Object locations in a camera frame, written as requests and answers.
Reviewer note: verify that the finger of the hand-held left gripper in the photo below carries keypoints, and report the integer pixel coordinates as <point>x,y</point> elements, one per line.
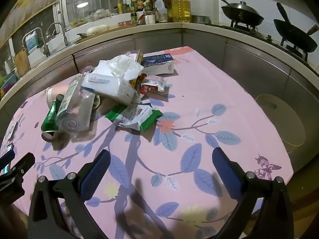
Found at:
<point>18,165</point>
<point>6,156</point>

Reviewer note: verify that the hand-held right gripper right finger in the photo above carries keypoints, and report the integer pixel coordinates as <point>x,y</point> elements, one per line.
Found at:
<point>225,171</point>

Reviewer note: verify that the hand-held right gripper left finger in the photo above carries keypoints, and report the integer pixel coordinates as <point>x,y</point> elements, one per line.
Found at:
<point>96,174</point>

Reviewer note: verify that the white round waste bin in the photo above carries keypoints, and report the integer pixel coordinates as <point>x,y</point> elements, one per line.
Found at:
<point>281,122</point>

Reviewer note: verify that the green drink can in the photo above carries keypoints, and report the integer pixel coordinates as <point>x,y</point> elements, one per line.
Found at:
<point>51,114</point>

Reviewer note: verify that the clear plastic bottle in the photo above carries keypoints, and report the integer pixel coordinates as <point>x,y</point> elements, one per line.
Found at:
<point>72,114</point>

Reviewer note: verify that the green and white wipes packet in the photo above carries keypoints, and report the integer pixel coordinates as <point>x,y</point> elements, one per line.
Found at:
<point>139,115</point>

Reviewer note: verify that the white cup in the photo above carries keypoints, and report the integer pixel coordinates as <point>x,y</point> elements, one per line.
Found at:
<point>49,95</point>

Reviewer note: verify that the pink floral tablecloth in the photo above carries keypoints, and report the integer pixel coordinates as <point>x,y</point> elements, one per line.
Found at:
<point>199,92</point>

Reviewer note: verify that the white tissue pack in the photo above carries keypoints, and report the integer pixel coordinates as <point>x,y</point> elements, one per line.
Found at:
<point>109,87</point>

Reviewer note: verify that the wooden cutting board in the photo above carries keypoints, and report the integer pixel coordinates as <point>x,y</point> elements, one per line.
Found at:
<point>22,62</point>

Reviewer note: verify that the red and white snack wrapper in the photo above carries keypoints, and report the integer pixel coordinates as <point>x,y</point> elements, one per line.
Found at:
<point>153,83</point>

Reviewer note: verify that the crumpled white tissue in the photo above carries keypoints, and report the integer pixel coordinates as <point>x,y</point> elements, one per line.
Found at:
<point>122,64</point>

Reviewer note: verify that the blue label detergent jug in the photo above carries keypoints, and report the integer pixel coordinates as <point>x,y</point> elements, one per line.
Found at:
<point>32,42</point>

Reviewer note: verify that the brown cardboard box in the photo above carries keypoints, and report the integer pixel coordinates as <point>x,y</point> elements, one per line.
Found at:
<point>138,54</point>

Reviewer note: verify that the blue and white box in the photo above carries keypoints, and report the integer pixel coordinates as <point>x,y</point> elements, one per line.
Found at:
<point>159,63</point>

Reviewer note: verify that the steel kitchen counter cabinet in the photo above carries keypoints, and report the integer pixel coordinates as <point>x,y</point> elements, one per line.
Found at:
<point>204,38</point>

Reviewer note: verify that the chrome kitchen faucet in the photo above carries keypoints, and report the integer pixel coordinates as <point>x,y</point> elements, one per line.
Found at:
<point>62,29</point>

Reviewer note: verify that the gas stove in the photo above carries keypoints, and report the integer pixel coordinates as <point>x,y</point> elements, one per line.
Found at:
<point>269,38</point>

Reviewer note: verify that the red patterned bowl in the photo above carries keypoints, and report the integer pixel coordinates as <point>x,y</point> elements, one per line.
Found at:
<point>124,23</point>

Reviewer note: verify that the metal bowl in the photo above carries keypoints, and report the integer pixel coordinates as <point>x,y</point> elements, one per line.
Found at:
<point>200,19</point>

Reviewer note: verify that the black wok with lid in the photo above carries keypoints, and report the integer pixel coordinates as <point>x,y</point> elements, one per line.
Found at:
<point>243,13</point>

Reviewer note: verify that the green glass bottle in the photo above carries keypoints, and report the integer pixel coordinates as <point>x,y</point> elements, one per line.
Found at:
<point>133,16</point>

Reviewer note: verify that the small white mug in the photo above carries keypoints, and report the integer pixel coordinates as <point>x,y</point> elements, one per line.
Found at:
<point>150,19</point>

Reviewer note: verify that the barred kitchen window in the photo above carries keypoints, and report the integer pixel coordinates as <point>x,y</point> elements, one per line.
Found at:
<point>74,2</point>

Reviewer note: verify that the yellow cooking oil bottle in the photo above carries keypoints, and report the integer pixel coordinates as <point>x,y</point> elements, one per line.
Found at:
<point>181,8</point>

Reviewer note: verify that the white plastic jug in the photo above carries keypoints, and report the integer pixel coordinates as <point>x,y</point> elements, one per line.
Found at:
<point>160,11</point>

